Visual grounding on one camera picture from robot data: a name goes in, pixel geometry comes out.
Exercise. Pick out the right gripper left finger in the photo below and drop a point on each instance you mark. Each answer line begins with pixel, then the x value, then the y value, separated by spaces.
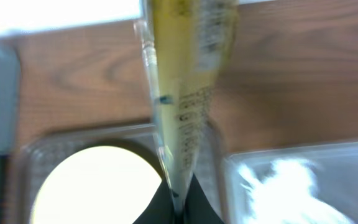
pixel 160 209

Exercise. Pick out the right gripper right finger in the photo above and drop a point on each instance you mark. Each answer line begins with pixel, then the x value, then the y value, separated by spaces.
pixel 197 207

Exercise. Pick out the green wrapper packet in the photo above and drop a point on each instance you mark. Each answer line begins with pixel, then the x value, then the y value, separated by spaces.
pixel 185 44

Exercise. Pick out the yellow plate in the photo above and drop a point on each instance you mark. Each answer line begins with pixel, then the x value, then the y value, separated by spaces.
pixel 102 184

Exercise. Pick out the crumpled white tissue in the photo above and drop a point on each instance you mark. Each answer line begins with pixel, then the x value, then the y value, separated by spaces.
pixel 287 195

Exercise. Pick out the brown serving tray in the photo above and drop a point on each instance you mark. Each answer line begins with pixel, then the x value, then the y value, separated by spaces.
pixel 38 159

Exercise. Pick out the clear plastic bin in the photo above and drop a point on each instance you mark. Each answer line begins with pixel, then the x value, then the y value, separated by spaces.
pixel 335 166

